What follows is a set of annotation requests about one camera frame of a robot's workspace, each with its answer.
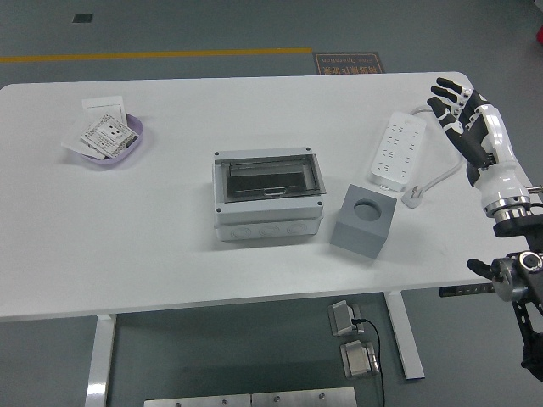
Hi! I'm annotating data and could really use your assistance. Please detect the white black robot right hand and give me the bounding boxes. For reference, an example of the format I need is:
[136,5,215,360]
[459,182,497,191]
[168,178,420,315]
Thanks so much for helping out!
[427,76,531,211]

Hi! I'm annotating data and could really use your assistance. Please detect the transparent grey box lid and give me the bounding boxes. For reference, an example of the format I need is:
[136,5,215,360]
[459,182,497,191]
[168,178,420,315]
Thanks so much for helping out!
[222,153,327,204]

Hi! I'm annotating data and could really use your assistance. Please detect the grey cube with round hole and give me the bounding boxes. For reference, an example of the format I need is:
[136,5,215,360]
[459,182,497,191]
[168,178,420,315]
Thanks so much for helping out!
[329,183,398,259]

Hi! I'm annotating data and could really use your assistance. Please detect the grey plastic junction box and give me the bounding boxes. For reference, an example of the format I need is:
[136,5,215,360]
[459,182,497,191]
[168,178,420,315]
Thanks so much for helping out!
[213,146,326,242]

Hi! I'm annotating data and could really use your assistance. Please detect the white power strip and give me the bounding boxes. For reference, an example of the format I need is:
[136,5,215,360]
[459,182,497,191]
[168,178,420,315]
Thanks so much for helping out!
[367,110,428,194]

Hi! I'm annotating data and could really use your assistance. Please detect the black table control panel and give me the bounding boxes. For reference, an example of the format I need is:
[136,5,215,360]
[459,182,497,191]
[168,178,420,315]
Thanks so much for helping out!
[439,284,495,298]

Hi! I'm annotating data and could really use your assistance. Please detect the white table leg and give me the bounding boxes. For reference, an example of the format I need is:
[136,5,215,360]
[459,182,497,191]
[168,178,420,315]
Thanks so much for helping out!
[83,314,118,407]
[383,290,425,381]

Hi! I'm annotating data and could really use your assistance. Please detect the brown floor sign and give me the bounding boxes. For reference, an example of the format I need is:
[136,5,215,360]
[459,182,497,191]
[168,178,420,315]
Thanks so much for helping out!
[312,51,385,76]

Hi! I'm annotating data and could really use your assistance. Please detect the silver foot pedal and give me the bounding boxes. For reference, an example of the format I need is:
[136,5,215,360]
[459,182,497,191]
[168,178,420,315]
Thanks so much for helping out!
[339,339,379,378]
[327,299,361,337]

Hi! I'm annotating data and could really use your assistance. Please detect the white socket panel with print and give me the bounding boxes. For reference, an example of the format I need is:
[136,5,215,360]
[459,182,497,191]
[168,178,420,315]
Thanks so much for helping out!
[80,114,140,159]

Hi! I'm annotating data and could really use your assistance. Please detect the white flat cover plate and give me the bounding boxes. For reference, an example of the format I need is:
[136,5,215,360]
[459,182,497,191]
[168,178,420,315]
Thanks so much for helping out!
[60,118,103,160]

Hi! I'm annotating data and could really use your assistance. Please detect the white power cord with plug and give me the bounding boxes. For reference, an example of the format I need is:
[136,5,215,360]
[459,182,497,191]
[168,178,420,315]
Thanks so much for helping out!
[400,105,466,209]

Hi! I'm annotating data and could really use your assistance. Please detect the black pedal cable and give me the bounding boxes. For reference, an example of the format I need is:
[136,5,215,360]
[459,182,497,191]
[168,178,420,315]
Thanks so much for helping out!
[354,317,386,407]

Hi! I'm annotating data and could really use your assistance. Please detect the grey metal base plate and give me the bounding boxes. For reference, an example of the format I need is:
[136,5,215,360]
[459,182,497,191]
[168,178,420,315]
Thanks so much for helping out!
[143,393,251,407]
[251,387,357,407]

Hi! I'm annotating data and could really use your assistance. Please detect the plain white switch plate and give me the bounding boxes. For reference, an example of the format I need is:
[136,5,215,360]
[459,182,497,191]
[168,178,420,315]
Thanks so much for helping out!
[81,96,128,124]

